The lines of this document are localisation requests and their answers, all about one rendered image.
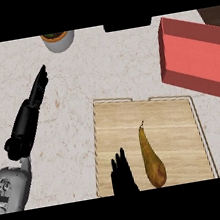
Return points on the red open box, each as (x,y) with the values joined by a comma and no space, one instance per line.
(198,60)

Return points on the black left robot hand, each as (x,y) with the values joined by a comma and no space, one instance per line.
(26,122)

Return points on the yellow-brown pear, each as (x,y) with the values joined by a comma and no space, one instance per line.
(152,162)

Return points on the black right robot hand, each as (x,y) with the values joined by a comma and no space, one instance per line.
(122,177)

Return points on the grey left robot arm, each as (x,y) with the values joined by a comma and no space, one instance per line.
(10,191)

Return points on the pale wooden tray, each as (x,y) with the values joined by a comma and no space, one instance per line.
(173,132)

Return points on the white plant pot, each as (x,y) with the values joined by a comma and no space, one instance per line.
(58,41)

